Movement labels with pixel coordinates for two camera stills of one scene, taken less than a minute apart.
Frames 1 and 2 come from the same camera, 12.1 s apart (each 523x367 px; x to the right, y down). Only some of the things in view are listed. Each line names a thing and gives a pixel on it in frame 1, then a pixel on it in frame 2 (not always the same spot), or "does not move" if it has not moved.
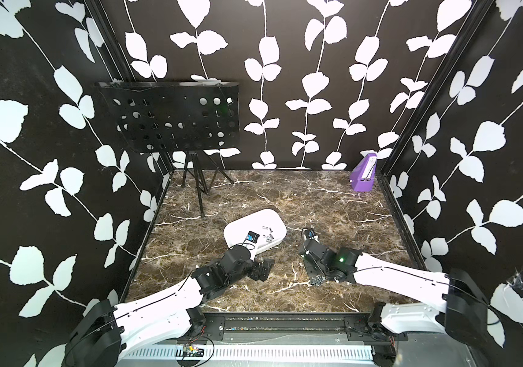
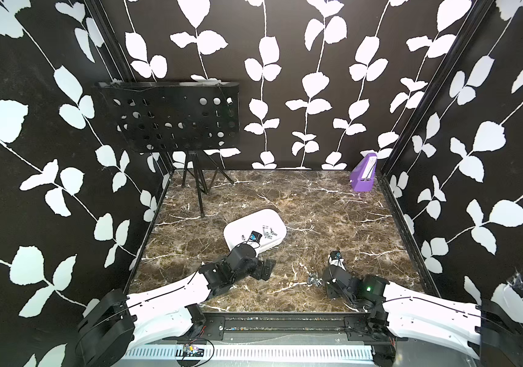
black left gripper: [264, 274] does not move
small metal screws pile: [317, 280] does not move
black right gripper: [310, 272] -> [329, 291]
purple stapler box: [362, 175] does not move
